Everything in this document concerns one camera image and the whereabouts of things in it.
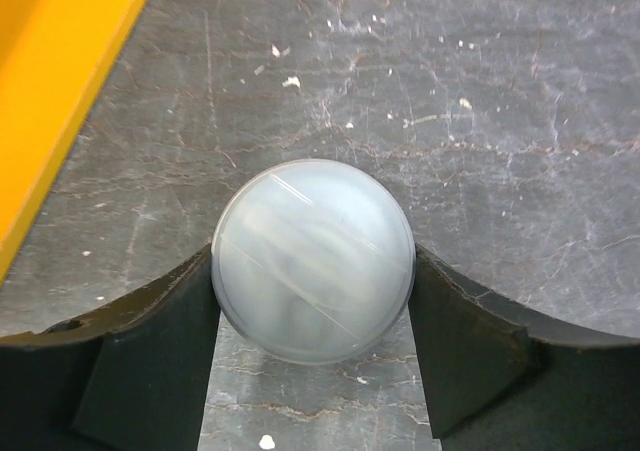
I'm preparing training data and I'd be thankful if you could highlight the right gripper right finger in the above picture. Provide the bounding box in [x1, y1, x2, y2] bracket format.
[409, 247, 639, 450]

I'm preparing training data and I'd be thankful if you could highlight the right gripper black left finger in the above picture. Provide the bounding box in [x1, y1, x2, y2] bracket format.
[1, 248, 220, 450]

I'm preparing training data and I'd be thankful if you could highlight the clear lid can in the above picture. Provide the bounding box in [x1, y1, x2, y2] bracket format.
[211, 159, 416, 365]

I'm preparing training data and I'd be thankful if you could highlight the yellow shelf cabinet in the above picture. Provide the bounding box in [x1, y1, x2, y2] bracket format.
[1, 0, 146, 273]

